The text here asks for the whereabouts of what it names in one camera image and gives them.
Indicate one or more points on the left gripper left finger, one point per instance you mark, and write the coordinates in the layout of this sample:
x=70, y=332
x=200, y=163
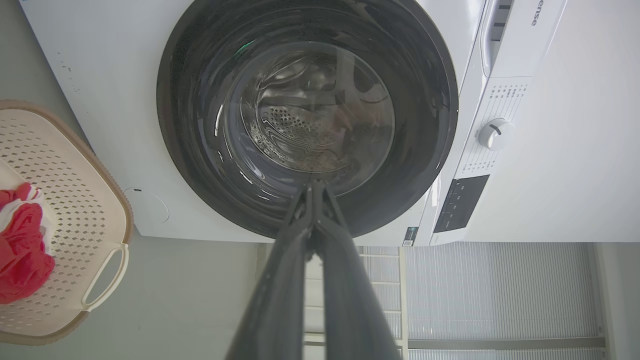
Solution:
x=280, y=295

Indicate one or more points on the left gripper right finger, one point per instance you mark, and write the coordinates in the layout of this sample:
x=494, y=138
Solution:
x=350, y=295

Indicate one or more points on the white front-load washing machine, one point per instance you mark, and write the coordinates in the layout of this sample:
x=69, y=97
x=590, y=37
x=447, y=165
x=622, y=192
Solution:
x=110, y=75

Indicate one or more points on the small dark sticker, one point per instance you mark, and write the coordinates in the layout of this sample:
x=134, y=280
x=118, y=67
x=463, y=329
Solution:
x=410, y=236

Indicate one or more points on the black washer display panel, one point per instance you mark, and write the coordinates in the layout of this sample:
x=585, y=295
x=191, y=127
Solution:
x=460, y=205

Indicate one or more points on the white slatted window blind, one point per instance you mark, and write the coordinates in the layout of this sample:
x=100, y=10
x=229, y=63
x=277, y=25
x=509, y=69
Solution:
x=500, y=290

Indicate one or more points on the round white filter cover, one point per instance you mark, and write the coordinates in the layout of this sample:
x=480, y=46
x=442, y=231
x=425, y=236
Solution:
x=147, y=206

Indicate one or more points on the perforated steel washer drum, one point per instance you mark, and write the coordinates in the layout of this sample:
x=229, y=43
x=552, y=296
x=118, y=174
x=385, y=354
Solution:
x=300, y=132

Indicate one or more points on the white round control knob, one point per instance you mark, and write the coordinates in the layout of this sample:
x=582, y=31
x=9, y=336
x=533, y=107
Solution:
x=495, y=135

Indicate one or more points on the cream perforated laundry basket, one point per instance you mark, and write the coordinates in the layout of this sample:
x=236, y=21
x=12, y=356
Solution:
x=75, y=200

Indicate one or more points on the red and white garment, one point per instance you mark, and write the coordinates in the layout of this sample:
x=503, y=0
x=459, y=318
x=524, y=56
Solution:
x=22, y=250

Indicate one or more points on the white detergent drawer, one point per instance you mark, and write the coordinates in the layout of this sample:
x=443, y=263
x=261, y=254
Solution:
x=532, y=47

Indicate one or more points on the white window frame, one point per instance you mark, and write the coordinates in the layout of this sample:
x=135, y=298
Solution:
x=401, y=290

